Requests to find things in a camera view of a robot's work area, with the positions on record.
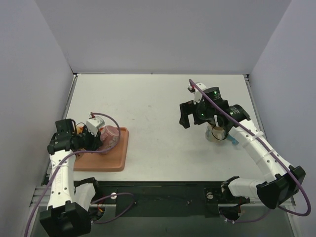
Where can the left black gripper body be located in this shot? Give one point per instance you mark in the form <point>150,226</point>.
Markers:
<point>93,138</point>

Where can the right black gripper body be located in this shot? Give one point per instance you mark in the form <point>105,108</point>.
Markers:
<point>188,111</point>

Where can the beige patterned mug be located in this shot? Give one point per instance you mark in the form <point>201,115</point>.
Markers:
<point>215,134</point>

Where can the pink patterned mug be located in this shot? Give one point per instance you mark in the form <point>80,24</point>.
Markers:
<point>109,137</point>

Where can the blue patterned mug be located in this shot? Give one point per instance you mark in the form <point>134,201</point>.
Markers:
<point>233,140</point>

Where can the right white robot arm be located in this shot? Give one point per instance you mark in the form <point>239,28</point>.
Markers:
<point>281,180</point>

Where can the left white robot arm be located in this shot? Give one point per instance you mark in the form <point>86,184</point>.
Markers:
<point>67,213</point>

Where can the yellow cream mug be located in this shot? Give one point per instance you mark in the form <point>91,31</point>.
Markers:
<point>79,129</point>

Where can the pink plastic tray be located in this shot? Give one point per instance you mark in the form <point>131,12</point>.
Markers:
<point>113,161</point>

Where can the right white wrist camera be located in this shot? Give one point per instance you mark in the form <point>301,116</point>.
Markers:
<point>196,92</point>

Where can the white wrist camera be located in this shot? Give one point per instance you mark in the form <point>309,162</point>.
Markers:
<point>94,123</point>
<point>196,92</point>

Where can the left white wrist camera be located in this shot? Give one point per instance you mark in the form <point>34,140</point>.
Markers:
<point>94,123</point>

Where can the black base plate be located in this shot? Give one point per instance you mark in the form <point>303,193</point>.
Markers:
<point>167,199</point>

